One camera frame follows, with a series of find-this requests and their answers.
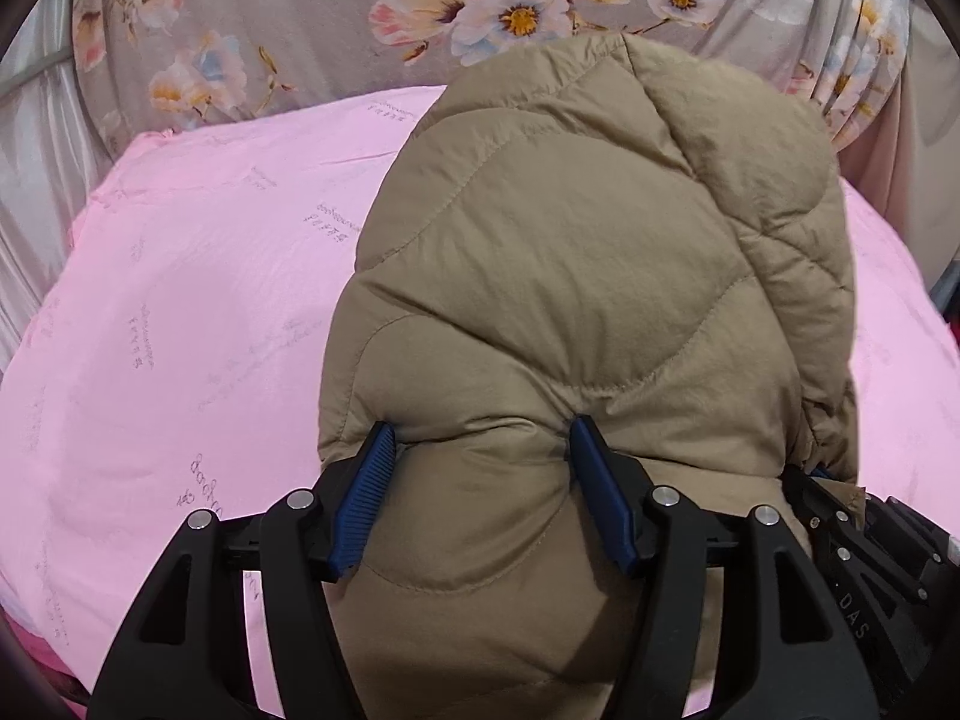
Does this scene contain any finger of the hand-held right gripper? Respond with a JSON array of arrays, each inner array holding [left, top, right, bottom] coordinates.
[[780, 465, 867, 563]]

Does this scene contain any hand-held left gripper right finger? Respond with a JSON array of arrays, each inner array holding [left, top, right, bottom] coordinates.
[[568, 416, 880, 720]]

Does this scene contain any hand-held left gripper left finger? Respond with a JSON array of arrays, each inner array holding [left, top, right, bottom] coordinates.
[[88, 420, 398, 720]]

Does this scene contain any khaki quilted jacket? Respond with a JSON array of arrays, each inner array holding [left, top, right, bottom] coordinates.
[[316, 30, 862, 720]]

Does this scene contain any pink quilt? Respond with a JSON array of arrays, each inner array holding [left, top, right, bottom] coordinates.
[[0, 84, 960, 717]]

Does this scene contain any magenta cloth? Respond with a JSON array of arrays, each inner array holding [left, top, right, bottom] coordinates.
[[0, 600, 92, 715]]

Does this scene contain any silver satin curtain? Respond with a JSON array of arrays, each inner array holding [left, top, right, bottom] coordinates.
[[0, 0, 113, 376]]

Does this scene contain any grey floral bed sheet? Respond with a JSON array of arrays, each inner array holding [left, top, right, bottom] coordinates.
[[71, 0, 912, 158]]

